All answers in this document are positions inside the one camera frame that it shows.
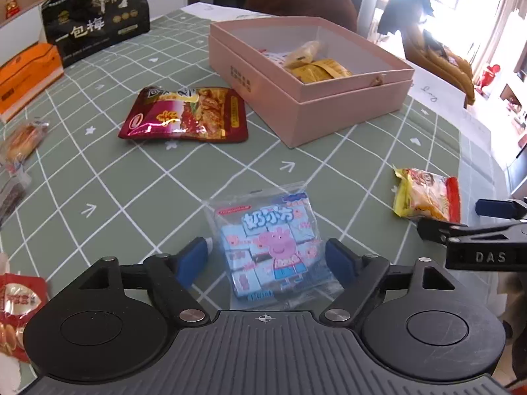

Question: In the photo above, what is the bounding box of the clear bread packet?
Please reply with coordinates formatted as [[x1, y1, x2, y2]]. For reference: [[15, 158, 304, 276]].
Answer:
[[0, 120, 50, 173]]

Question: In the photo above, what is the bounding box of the black jacket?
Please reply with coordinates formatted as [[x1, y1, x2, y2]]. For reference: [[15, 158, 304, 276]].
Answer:
[[378, 0, 435, 36]]

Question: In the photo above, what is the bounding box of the yellow and red snack packet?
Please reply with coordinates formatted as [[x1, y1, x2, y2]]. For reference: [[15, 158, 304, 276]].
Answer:
[[391, 167, 461, 223]]

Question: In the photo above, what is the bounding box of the white snack packet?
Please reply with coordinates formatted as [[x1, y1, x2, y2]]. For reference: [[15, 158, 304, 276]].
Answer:
[[259, 48, 295, 66]]

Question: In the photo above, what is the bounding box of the chair with draped clothes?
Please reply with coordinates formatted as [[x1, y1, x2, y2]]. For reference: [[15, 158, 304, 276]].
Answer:
[[405, 22, 476, 110]]

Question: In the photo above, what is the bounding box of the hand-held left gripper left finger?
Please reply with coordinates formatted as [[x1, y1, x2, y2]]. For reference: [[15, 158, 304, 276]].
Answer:
[[78, 236, 210, 326]]

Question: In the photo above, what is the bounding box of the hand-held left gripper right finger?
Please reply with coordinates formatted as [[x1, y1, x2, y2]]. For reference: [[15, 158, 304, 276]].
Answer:
[[321, 238, 458, 326]]

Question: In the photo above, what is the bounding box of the orange cardboard box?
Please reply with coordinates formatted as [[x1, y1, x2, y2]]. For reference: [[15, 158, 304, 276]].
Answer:
[[0, 43, 65, 123]]

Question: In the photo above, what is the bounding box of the blue milk candy packet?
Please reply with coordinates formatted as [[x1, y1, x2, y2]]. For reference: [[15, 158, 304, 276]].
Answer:
[[204, 181, 344, 311]]

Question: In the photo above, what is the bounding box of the dark red spicy snack packet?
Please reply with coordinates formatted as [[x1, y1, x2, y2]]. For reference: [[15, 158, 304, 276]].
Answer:
[[118, 86, 249, 144]]

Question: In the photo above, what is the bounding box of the pink cardboard box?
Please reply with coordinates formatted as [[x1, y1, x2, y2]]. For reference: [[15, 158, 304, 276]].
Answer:
[[207, 16, 415, 149]]

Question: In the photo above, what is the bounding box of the red pastry packet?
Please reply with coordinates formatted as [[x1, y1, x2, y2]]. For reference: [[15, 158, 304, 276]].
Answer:
[[0, 272, 49, 365]]

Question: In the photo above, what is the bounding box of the green checked tablecloth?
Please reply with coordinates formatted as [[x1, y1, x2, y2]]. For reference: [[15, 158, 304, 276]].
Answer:
[[0, 2, 515, 395]]

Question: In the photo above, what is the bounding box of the red ornament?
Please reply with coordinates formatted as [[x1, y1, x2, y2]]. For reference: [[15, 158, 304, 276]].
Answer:
[[480, 65, 501, 89]]

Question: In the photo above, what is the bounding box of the large black snack pouch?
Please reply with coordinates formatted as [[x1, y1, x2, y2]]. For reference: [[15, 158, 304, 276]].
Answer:
[[41, 0, 151, 68]]

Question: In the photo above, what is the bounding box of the white paper sheet with writing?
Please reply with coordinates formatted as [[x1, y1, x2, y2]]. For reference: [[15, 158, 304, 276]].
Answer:
[[405, 60, 470, 110]]

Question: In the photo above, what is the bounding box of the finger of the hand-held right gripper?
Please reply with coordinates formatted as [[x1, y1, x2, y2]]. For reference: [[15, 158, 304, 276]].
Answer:
[[417, 216, 470, 244], [475, 198, 527, 219]]

